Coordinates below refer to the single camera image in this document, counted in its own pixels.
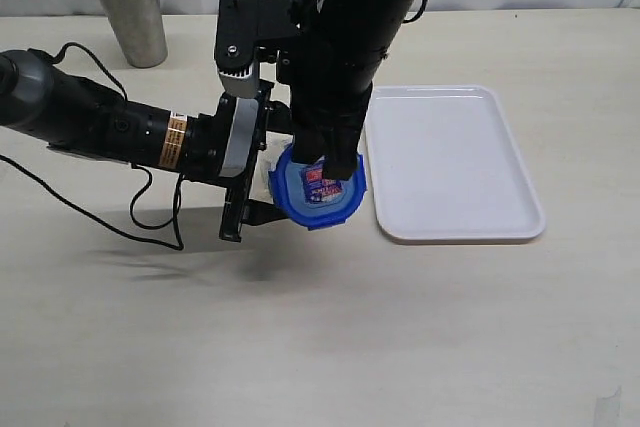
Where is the clear tall plastic container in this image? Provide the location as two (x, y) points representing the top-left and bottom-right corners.
(250, 132), (293, 203)

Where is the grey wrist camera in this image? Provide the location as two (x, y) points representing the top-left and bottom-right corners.
(220, 98), (259, 178)
(218, 61), (260, 99)

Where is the blue snap-lock lid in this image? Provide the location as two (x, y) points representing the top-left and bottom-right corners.
(268, 143), (367, 231)

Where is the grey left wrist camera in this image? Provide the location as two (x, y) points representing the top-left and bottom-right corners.
(220, 98), (259, 178)

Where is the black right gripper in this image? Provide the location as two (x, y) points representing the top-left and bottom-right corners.
(276, 31), (390, 181)

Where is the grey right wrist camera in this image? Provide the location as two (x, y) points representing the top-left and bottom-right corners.
(218, 61), (260, 99)

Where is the stainless steel tumbler cup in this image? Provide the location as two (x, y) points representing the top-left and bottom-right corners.
(99, 0), (168, 68)

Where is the white rectangular plastic tray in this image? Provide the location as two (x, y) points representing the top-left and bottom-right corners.
(365, 85), (546, 245)

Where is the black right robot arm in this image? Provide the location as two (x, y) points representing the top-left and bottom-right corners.
(277, 0), (414, 180)

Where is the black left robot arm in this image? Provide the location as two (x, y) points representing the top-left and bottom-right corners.
(1, 49), (287, 242)

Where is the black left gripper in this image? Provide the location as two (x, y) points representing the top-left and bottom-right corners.
(187, 80), (288, 242)

